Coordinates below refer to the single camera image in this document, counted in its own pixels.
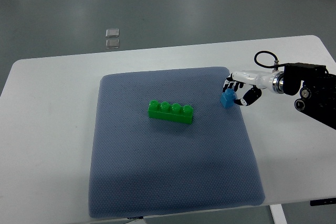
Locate upper metal floor plate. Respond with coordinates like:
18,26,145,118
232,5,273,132
106,28,120,38

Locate black table control panel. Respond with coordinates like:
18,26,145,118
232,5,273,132
310,198,336,206

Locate lower metal floor plate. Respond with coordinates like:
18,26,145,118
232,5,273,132
106,39,120,49

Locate white table leg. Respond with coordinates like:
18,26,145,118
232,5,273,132
269,204,287,224

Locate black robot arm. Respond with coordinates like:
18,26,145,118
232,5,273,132
282,62,335,129

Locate metal floor plate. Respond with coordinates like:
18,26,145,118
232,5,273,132
106,28,120,38
106,39,120,49

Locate black looped cable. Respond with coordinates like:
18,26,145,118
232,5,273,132
254,51,286,73

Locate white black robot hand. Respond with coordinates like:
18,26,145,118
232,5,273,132
223,71,284,106

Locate blue-grey textured mat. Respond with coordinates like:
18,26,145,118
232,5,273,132
89,67,265,218

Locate green four-stud toy block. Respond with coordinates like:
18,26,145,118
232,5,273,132
148,100,194,124

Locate blue toy block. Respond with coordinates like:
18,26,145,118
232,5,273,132
220,88,236,108

